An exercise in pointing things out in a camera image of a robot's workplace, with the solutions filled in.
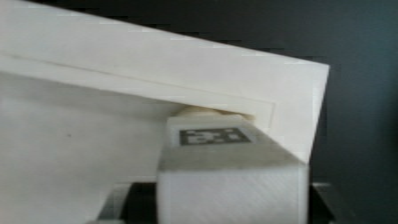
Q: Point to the white table leg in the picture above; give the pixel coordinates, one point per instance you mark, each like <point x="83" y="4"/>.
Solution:
<point x="232" y="179"/>

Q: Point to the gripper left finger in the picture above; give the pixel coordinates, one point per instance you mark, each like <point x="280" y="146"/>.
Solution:
<point x="131" y="204"/>

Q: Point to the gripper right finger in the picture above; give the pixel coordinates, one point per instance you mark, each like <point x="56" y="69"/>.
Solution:
<point x="330" y="211"/>

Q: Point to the white square tabletop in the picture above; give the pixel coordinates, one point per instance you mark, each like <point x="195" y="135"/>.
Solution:
<point x="101" y="78"/>

